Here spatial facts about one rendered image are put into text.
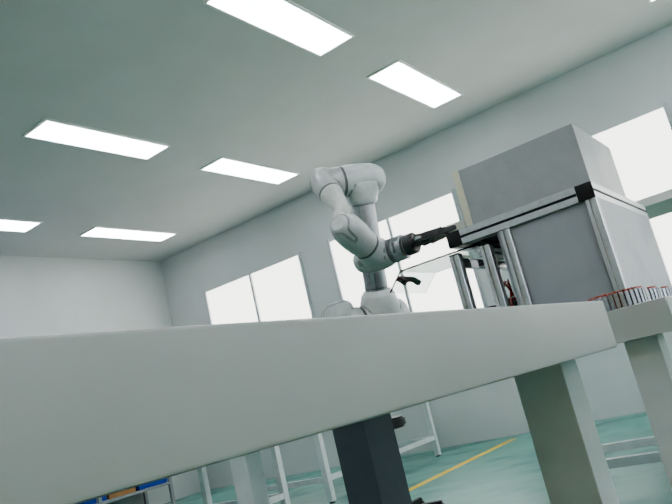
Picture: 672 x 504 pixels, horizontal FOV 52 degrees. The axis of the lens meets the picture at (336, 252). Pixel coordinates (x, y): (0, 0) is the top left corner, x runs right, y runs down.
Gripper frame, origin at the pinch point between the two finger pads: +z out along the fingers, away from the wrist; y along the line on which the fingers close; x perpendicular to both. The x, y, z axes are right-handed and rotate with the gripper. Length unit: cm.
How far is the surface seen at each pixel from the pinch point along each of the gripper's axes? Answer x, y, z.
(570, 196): -9, 25, 45
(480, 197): 2.9, 14.3, 16.1
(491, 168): 10.2, 14.3, 22.0
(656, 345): -50, 98, 68
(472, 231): -8.5, 25.4, 15.1
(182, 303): 138, -467, -636
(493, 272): -21.6, 24.0, 17.3
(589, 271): -29, 24, 43
